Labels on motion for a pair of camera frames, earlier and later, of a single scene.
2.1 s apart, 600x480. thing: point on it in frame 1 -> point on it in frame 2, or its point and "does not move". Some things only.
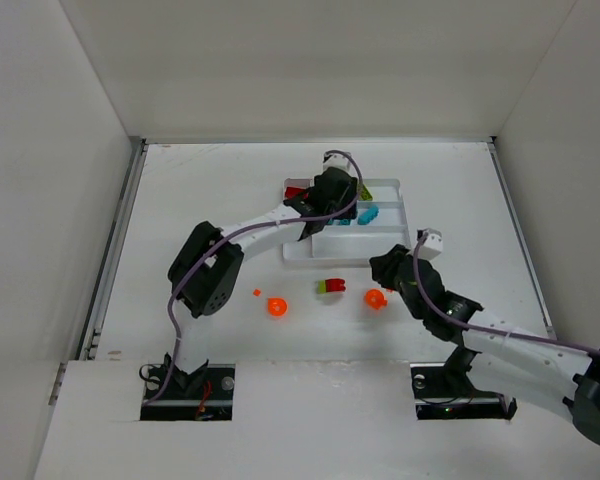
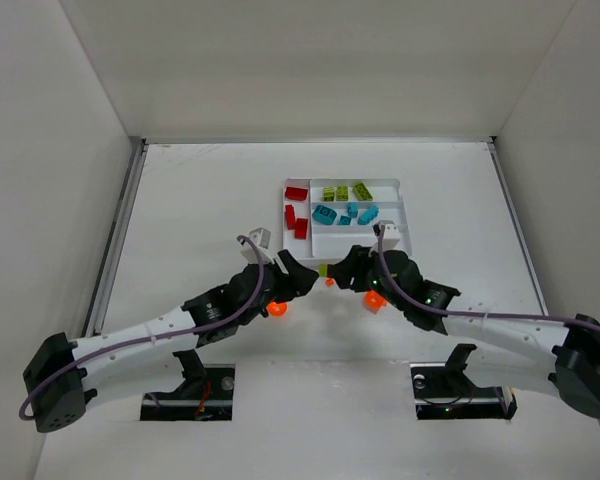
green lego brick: x=365 y=194 does not move
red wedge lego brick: x=292 y=191 does not move
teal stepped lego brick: x=368 y=215 does not move
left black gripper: x=337 y=195 -> x=284 y=272
